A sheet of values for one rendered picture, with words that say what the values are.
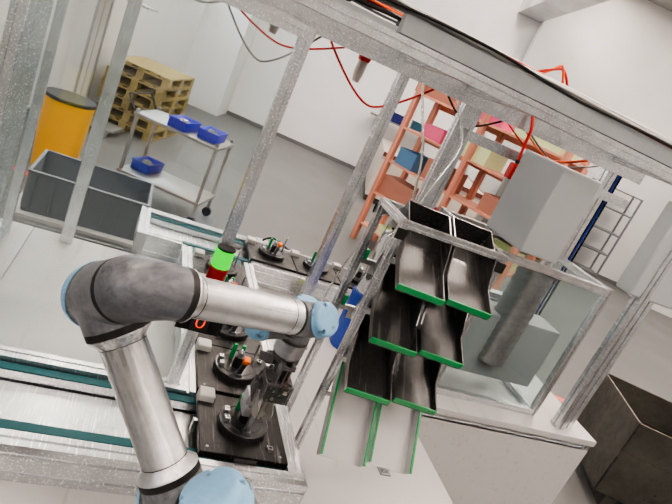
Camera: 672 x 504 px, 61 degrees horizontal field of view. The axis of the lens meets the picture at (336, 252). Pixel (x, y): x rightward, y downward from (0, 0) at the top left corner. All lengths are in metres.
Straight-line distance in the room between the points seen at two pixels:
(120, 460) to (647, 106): 13.04
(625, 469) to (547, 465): 1.50
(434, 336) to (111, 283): 0.95
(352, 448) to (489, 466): 1.26
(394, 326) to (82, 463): 0.82
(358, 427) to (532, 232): 1.17
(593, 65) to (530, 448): 11.05
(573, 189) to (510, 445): 1.17
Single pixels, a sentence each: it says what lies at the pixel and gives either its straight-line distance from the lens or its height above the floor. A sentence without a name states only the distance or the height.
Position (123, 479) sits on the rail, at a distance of 1.50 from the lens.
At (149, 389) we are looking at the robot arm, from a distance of 1.08.
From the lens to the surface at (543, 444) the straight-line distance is 2.91.
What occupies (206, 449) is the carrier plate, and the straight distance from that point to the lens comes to 1.53.
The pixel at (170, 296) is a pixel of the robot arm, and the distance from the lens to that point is 0.95.
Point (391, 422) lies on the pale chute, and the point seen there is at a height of 1.08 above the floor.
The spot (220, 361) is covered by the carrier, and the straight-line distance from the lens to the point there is 1.80.
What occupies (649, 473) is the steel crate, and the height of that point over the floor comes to 0.39.
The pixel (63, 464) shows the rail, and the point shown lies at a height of 0.93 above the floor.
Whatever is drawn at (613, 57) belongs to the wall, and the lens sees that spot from 13.41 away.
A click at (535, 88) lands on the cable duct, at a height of 2.13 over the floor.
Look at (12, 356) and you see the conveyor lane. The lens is 1.69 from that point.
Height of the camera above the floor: 1.95
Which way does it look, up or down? 17 degrees down
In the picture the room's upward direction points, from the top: 24 degrees clockwise
